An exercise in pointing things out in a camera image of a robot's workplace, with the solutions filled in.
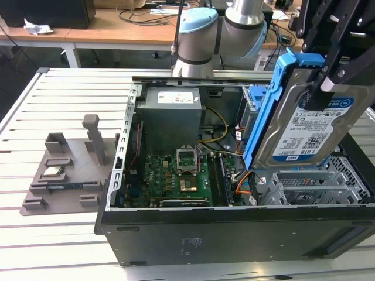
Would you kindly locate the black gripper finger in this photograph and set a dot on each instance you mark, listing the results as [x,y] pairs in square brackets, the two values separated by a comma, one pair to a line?
[303,17]
[317,96]

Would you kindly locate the hard disk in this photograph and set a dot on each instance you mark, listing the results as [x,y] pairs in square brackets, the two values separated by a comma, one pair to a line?
[293,137]

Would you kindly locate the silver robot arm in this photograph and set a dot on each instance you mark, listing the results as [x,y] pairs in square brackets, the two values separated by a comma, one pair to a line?
[193,49]

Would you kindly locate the blue disk carrier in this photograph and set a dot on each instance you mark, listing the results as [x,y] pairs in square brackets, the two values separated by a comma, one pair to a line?
[256,96]

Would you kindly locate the silver disk bay cage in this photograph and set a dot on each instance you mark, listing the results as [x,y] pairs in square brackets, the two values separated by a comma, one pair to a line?
[250,126]

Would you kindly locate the white power strip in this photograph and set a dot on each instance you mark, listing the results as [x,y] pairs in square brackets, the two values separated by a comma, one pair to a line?
[260,64]

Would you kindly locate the installed RAM stick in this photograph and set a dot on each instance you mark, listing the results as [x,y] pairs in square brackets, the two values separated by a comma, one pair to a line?
[227,181]

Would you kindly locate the black RAM slot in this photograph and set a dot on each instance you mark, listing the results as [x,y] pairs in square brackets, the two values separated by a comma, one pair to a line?
[215,181]

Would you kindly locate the thin metal locking lever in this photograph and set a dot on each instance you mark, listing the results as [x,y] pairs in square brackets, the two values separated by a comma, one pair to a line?
[199,161]

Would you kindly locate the grey power supply box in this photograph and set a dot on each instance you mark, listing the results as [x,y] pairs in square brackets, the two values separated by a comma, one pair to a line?
[167,123]

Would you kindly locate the CPU socket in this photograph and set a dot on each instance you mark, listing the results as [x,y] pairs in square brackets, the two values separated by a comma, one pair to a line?
[187,185]

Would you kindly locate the black graphics card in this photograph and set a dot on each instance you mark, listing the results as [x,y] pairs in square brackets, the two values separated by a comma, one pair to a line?
[181,202]

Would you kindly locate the green motherboard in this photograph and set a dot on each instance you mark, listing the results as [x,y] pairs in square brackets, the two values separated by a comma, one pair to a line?
[158,175]

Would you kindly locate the black open PC case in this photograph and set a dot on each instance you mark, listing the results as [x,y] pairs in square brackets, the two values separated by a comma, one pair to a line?
[205,243]

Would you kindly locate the wooden desk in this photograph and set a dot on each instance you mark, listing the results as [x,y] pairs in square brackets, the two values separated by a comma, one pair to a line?
[117,32]

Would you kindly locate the grey parts rack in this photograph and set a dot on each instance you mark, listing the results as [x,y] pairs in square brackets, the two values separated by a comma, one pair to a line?
[73,149]

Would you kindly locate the black computer box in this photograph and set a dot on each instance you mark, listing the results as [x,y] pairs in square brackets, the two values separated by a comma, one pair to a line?
[44,13]

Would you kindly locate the crumpled white paper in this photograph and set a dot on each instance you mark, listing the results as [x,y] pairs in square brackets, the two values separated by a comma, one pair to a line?
[36,27]

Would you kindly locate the silver CPU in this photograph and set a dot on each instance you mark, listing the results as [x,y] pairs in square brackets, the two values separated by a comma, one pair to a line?
[53,171]

